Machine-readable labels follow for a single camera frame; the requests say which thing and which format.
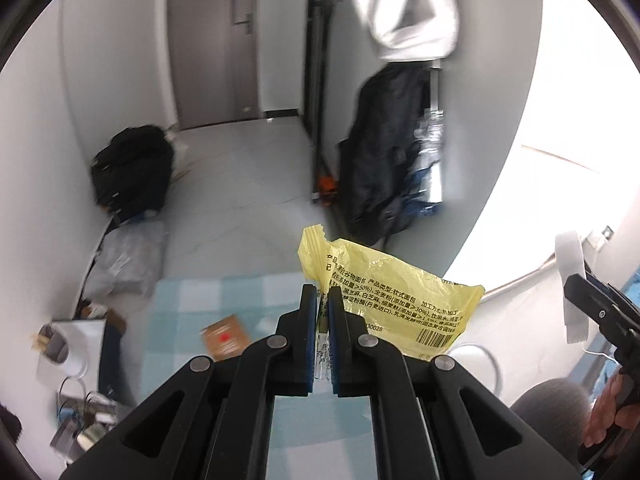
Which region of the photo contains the white hanging hoodie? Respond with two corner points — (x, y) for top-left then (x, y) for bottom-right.
(352, 0), (461, 64)

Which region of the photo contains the blue white checkered tablecloth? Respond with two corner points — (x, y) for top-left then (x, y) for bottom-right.
(134, 272), (381, 480)

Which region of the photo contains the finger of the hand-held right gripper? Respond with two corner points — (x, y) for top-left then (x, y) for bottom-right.
(563, 273), (640, 347)

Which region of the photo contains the grey plastic bag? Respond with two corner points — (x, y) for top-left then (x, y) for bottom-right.
(82, 219), (169, 307)

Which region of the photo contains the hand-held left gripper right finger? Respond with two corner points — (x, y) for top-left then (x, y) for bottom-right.
(327, 285), (585, 480)

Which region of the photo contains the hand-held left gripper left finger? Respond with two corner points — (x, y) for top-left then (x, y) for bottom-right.
(59, 284), (321, 480)

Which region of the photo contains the person's right hand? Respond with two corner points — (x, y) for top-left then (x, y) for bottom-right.
(582, 374), (637, 449)

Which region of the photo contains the black metal rack pole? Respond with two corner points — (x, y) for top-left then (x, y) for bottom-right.
(304, 0), (343, 202)

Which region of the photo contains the orange tool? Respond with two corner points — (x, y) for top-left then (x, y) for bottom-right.
(312, 174), (340, 205)

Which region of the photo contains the yellow bread wrapper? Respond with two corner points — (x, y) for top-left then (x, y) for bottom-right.
(298, 225), (486, 361)

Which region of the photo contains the brown packet with red heart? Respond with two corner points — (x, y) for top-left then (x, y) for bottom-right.
(200, 313), (252, 362)

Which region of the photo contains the white paper tissue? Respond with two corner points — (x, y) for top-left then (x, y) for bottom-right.
(554, 230), (594, 345)

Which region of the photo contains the dark hanging jacket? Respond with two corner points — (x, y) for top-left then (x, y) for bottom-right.
(337, 65), (442, 242)

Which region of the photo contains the grey door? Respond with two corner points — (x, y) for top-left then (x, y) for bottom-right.
(167, 0), (262, 132)

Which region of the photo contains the black backpack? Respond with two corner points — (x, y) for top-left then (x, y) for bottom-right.
(90, 126), (176, 222)

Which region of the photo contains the grey cup with wooden sticks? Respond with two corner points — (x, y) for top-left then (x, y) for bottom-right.
(31, 324), (72, 367)

